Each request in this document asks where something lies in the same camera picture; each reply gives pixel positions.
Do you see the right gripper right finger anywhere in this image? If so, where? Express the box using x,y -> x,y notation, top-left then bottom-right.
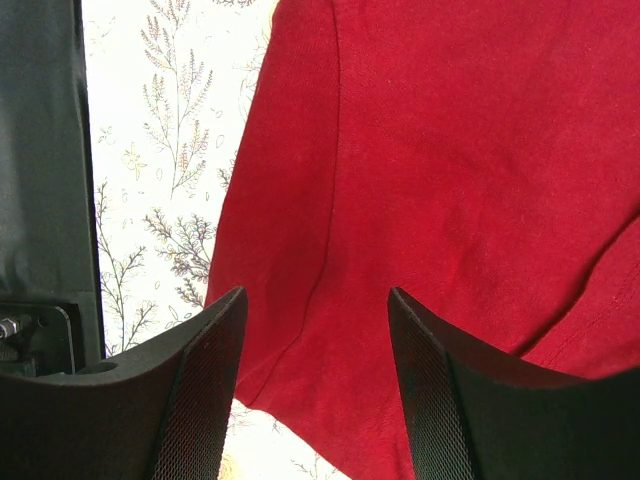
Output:
388,288 -> 639,480

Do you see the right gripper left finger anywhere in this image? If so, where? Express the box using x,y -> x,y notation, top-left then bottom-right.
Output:
1,287 -> 248,479

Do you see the red t shirt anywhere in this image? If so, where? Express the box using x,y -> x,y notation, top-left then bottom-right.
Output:
207,1 -> 639,479

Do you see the floral table mat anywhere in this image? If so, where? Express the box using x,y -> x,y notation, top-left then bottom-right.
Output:
79,0 -> 351,480

